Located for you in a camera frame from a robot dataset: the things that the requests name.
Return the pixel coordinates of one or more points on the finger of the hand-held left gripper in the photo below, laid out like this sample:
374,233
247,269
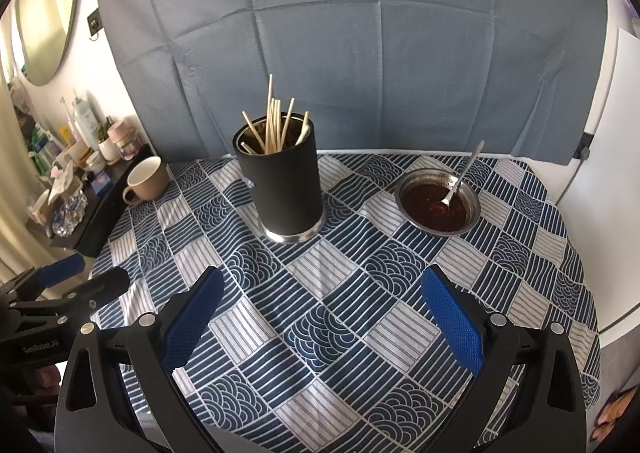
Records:
62,268
107,283

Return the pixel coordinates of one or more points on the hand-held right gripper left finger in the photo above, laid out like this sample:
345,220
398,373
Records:
192,323

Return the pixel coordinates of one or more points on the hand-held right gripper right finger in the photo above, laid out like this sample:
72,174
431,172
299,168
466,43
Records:
452,323

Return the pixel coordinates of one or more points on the black cylindrical utensil holder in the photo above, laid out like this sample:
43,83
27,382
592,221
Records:
280,188

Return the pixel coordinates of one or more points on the group of wooden chopsticks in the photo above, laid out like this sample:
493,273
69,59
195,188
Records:
272,128

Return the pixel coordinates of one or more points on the person's left hand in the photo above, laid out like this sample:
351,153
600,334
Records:
47,374

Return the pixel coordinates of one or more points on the clear crystal glass dish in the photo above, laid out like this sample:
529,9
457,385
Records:
70,215

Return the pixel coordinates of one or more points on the black side shelf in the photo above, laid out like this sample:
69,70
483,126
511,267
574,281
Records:
100,218

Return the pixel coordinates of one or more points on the beige curtain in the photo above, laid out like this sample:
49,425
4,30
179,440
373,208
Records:
15,208

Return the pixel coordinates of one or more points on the crumpled tissue paper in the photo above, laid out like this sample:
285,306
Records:
57,183

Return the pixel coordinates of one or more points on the small blue box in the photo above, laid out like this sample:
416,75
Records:
100,181

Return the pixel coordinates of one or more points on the beige ceramic mug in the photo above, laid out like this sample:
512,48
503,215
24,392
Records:
150,183

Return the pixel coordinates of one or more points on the blue white patterned tablecloth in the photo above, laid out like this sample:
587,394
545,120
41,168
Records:
350,283

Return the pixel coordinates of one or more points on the metal bowl with red sauce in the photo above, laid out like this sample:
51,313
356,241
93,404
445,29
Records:
425,208

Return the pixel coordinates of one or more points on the green bottles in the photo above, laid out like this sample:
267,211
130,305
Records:
42,148

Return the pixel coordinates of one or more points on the small potted plant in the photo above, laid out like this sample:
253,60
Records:
106,150

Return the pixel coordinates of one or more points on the white pump bottle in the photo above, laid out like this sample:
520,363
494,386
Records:
85,120

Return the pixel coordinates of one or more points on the metal spoon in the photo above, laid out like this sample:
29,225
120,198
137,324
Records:
467,168

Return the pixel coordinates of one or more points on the person's foot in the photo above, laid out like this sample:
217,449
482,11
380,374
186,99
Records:
617,408

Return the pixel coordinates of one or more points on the grey hanging cloth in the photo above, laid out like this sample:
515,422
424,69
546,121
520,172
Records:
350,33

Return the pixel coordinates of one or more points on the black wall plug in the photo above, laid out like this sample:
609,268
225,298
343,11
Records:
584,148

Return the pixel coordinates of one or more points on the black wall socket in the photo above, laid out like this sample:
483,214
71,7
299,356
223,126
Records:
93,23

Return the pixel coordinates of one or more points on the oval wall mirror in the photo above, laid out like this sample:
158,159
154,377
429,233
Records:
45,8

